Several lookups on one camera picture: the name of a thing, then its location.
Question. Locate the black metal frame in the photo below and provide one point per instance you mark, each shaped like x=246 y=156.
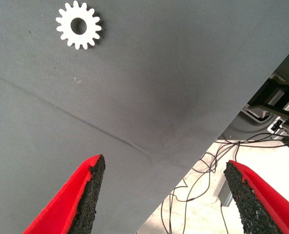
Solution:
x=269 y=92

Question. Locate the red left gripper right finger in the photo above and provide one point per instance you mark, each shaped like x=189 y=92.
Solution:
x=261 y=207

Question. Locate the small steel planetary gear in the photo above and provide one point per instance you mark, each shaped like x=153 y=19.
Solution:
x=64 y=31

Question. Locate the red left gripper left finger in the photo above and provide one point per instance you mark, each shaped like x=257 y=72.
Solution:
x=68 y=207

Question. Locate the dark grey table cloth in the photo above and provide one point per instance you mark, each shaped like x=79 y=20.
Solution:
x=110 y=97

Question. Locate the grey block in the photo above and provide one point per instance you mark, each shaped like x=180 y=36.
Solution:
x=225 y=195

